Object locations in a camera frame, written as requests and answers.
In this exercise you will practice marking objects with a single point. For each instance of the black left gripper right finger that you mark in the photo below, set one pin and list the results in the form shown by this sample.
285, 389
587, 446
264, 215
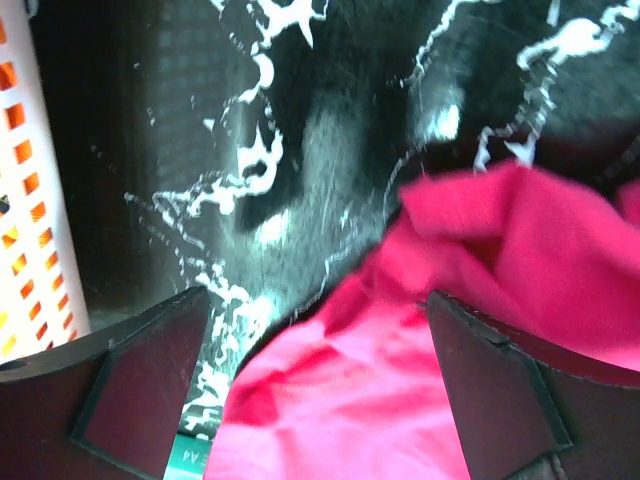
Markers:
525, 408

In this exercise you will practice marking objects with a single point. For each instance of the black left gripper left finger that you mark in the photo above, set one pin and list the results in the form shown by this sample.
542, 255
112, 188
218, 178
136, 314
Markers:
107, 405

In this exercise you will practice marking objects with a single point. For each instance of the crimson red t shirt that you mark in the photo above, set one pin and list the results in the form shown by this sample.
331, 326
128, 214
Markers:
356, 391

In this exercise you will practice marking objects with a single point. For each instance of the green paper folder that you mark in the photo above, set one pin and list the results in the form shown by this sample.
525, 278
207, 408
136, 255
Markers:
188, 457

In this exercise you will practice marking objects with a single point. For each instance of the white plastic basket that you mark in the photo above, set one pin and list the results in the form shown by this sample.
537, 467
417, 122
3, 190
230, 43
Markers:
30, 200

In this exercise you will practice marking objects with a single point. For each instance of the black marbled table mat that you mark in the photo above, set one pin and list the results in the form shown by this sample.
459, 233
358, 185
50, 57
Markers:
257, 147

